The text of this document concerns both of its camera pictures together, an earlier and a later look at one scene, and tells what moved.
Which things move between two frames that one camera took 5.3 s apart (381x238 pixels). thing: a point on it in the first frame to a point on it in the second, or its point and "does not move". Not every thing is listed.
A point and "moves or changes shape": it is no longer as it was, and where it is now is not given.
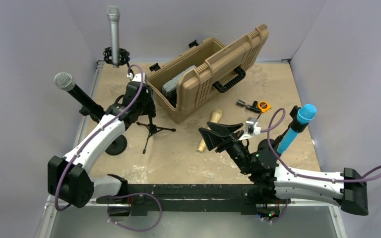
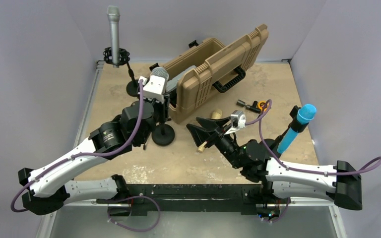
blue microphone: x=305 y=113 does not move
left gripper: x=150 y=109 to x=162 y=106
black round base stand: x=118 y=147 moves or changes shape
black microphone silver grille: x=66 y=82 to x=159 y=71
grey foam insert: x=171 y=86 does not move
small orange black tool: x=253 y=107 does not move
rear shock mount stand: x=123 y=56 does not move
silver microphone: x=113 y=14 does not move
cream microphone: x=216 y=116 does not move
